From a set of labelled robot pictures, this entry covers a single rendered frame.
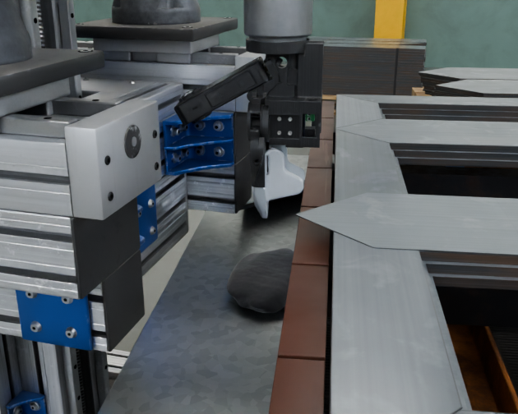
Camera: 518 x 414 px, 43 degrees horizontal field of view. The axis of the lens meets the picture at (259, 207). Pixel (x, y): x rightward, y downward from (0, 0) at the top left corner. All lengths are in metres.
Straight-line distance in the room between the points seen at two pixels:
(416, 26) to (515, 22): 1.05
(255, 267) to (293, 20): 0.41
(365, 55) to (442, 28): 2.78
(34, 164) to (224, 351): 0.34
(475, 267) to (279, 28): 0.32
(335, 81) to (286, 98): 4.56
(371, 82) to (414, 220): 4.48
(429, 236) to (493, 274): 0.08
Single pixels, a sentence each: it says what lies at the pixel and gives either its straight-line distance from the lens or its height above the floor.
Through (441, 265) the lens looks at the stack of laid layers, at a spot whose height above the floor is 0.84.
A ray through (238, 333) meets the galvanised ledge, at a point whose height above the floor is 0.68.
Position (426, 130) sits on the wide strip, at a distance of 1.23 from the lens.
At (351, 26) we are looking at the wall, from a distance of 8.00.
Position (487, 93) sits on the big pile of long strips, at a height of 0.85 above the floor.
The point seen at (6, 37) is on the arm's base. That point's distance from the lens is 0.72.
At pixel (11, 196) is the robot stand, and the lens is 0.69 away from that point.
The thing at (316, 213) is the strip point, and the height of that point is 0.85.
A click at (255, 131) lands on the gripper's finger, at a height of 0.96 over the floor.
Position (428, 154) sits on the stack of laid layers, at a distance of 1.14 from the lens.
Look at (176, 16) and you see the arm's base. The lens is 1.12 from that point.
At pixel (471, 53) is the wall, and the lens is 7.94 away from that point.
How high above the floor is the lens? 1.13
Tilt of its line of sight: 20 degrees down
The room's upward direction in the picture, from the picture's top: straight up
